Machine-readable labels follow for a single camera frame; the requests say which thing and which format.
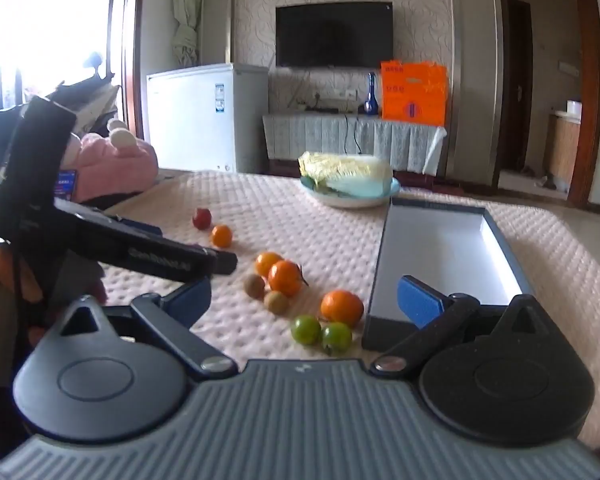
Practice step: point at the blue glass vase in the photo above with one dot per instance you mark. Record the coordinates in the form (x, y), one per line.
(370, 102)

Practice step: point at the large orange tangerine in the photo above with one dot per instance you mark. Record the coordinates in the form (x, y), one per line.
(342, 308)

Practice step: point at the cloth-covered television stand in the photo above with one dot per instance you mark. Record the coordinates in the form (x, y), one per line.
(305, 135)

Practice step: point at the small orange tangerine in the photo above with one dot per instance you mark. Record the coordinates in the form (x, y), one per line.
(222, 236)

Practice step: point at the red cherry tomato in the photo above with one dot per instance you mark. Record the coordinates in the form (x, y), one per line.
(201, 219)

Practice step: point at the napa cabbage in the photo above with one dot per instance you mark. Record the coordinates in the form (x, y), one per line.
(345, 170)

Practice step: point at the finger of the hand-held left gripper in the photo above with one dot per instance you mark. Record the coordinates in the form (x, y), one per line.
(139, 226)
(160, 256)

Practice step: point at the brown kiwi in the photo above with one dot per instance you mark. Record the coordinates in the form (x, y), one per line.
(276, 303)
(254, 286)

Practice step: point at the green tomato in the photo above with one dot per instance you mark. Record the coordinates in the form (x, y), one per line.
(337, 337)
(306, 329)

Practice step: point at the pink quilted blanket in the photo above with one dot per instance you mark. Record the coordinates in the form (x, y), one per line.
(280, 200)

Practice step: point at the light blue bowl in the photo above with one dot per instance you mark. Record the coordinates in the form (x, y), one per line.
(350, 201)

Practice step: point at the orange tangerine with stem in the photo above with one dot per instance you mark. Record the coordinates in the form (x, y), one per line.
(285, 279)

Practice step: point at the orange cardboard box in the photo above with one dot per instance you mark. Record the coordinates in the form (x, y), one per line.
(414, 92)

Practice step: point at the brown wooden door frame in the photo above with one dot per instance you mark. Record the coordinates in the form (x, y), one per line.
(591, 85)

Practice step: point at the black wall television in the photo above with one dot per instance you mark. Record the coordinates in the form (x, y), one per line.
(334, 35)

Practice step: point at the white chest freezer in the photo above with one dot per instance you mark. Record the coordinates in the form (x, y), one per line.
(190, 120)

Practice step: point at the dark bag pile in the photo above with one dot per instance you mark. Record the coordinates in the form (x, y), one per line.
(92, 95)

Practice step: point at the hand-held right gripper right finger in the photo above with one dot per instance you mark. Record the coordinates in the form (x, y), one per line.
(421, 301)

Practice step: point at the white and dark blue box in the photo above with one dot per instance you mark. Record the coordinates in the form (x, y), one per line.
(440, 255)

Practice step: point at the blue printed packet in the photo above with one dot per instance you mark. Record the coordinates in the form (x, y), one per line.
(66, 183)

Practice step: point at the wooden cabinet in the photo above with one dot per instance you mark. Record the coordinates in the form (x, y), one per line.
(562, 147)

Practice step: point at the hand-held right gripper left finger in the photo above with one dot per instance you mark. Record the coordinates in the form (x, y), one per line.
(196, 296)

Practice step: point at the pink plush toy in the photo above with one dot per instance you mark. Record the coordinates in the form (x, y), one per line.
(110, 165)

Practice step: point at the tied pale curtain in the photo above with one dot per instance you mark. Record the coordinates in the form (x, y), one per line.
(186, 35)

